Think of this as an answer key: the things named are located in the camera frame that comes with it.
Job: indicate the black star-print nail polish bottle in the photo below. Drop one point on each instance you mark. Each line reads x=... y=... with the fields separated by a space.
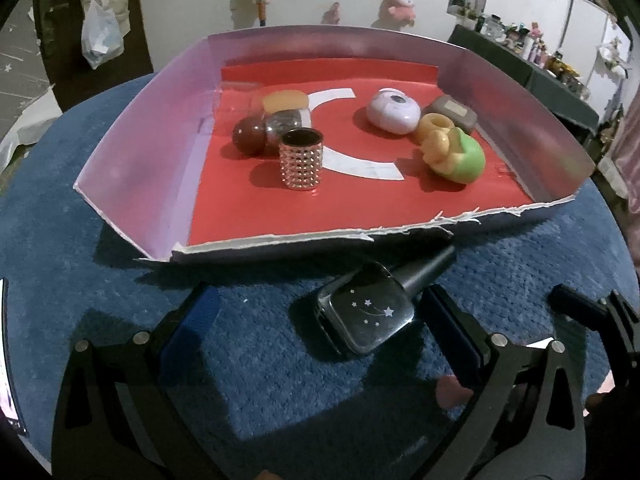
x=370 y=315

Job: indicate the white floor sheet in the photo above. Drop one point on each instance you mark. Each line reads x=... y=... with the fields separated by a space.
x=25 y=125

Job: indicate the red-lined cardboard box tray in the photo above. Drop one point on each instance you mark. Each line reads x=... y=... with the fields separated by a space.
x=300 y=210

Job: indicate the pink bear plush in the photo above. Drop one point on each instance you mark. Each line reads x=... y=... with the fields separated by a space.
x=400 y=5

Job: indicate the green frog toy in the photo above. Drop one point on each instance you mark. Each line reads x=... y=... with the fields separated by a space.
x=465 y=160

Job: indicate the row of cosmetic bottles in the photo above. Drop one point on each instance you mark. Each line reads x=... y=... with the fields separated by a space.
x=530 y=42

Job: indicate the dark brown door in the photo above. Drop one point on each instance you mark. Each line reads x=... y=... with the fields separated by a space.
x=137 y=35

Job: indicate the gold studded cup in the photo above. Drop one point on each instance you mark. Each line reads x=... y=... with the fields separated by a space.
x=300 y=165

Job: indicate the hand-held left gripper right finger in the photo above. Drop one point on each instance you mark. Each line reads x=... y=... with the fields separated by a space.
x=450 y=332

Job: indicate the clear glass cup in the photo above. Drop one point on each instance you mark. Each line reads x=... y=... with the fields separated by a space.
x=235 y=100

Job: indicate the clear plastic bag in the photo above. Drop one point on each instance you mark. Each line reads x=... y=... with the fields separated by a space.
x=102 y=35

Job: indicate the dark green covered table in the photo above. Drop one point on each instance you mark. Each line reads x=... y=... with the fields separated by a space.
x=500 y=52

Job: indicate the white cabinet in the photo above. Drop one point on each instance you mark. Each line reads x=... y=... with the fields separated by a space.
x=590 y=30

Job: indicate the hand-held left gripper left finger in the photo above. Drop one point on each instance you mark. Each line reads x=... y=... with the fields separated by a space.
x=192 y=325

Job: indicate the brown square case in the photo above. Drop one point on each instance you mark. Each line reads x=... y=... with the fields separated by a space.
x=450 y=109

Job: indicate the amber round disc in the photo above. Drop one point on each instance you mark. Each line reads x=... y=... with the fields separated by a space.
x=284 y=101

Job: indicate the pink curtain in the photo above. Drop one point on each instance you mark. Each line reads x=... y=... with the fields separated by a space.
x=627 y=150

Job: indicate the lilac rounded mini device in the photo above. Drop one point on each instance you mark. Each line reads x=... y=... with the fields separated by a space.
x=392 y=110

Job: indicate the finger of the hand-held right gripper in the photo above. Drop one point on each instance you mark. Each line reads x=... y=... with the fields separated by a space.
x=580 y=305

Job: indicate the smartphone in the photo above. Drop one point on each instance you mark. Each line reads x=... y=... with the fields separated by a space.
x=6 y=385

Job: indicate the white hanging decoration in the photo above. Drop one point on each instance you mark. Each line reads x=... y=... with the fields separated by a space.
x=614 y=57

